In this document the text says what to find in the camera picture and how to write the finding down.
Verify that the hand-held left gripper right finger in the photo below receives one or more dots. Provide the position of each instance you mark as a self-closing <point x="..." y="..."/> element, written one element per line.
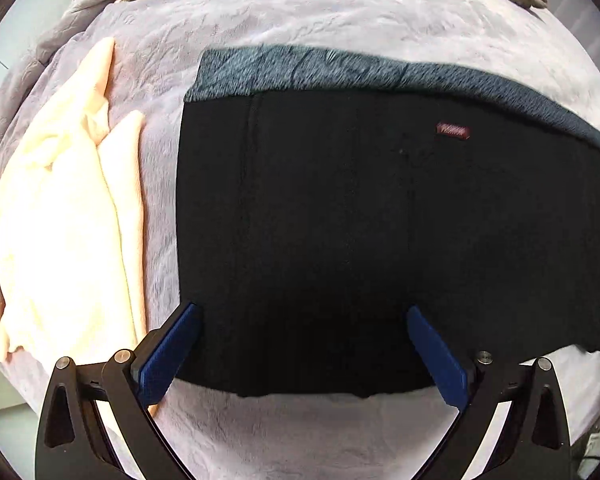
<point x="440" y="355"/>

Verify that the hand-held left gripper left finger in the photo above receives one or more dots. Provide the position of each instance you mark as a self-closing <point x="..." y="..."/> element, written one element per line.
<point x="167" y="350"/>

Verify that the black pants with patterned waistband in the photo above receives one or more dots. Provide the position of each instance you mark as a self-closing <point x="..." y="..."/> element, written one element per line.
<point x="330" y="210"/>

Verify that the peach shirt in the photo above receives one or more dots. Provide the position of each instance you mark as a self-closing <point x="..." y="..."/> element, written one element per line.
<point x="65" y="210"/>

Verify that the grey embossed blanket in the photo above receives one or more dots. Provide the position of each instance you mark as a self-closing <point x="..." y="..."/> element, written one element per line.
<point x="180" y="35"/>

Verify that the white wardrobe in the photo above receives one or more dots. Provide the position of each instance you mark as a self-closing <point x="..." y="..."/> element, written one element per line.
<point x="10" y="45"/>

